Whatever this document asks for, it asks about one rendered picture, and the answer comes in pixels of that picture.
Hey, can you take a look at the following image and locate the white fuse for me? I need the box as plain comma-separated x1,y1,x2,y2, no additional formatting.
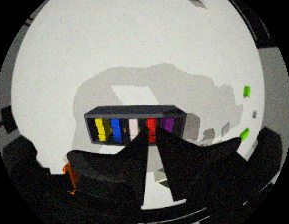
128,119,139,143

